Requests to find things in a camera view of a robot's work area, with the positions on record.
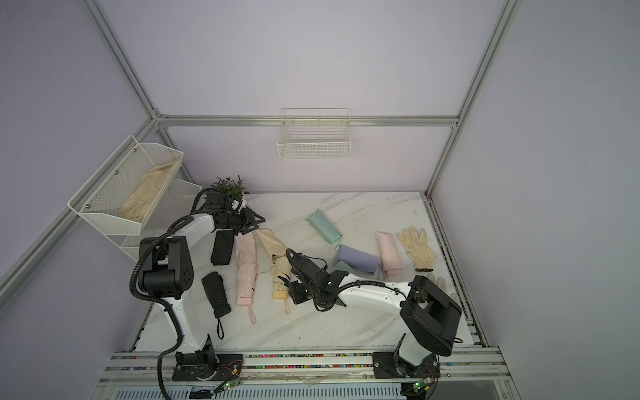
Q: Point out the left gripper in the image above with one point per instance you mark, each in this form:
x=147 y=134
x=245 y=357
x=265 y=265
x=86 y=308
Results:
x=248 y=220

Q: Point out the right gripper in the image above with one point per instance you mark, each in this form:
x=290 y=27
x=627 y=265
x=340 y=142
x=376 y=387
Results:
x=297 y=292

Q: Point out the yellow umbrella sleeve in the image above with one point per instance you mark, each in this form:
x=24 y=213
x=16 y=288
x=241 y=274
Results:
x=273 y=247

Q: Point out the pink umbrella sleeve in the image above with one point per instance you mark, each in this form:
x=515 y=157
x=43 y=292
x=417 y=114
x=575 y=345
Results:
x=245 y=250

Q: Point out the yellow umbrella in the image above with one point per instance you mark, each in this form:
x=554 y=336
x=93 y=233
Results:
x=281 y=279

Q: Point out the black umbrella sleeve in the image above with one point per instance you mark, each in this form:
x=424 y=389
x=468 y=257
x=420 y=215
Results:
x=222 y=248

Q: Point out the pink umbrella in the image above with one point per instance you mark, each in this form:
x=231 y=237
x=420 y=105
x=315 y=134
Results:
x=246 y=283
x=390 y=260

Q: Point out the black umbrella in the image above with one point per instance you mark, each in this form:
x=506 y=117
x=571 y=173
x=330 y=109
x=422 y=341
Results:
x=215 y=292

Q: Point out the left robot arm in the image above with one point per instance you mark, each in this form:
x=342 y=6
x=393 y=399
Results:
x=164 y=273

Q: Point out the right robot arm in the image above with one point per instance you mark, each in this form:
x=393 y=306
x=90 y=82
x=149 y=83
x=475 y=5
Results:
x=431 y=316

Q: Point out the green umbrella near front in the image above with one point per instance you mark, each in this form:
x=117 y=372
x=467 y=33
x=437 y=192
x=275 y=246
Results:
x=342 y=266

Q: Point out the green umbrella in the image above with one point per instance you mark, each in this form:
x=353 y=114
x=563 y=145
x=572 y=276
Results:
x=324 y=228
x=342 y=266

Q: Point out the potted green plant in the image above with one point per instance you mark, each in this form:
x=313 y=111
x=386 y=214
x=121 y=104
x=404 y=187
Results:
x=233 y=188

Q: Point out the purple umbrella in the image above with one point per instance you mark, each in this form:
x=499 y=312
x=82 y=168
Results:
x=357 y=260

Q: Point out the green umbrella at back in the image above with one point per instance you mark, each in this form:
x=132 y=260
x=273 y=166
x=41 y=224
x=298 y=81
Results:
x=324 y=228

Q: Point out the cream glove in shelf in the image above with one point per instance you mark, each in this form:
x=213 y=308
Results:
x=139 y=202

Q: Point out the cream work glove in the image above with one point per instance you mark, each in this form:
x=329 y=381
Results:
x=415 y=244

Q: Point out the white speckled work glove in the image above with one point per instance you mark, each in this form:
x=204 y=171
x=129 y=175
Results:
x=442 y=284

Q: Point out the white tiered mesh shelf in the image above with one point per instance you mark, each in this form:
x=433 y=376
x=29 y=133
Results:
x=99 y=199

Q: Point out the white wire wall basket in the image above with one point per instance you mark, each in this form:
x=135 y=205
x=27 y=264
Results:
x=308 y=134

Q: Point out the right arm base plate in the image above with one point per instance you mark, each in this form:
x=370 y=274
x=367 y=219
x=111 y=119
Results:
x=390 y=365

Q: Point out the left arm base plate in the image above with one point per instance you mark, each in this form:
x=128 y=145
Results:
x=202 y=368

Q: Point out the aluminium rail frame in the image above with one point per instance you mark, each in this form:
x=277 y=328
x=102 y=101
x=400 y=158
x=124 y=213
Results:
x=470 y=373

